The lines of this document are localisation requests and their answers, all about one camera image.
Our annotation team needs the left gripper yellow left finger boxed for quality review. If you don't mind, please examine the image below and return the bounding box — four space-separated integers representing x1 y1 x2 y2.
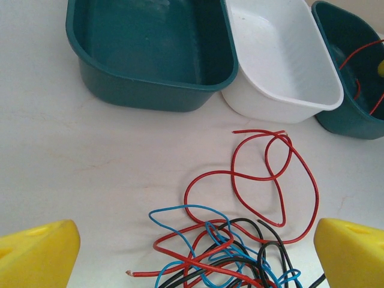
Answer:
0 219 81 288

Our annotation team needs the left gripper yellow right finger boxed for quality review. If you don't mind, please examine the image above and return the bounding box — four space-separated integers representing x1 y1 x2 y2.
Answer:
313 218 384 288

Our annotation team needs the teal plastic bin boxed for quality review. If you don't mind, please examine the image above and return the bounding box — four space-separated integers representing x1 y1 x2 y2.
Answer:
65 0 239 113
311 0 384 141

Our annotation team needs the white plastic bin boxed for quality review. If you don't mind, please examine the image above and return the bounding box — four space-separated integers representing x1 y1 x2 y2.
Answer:
221 0 345 124

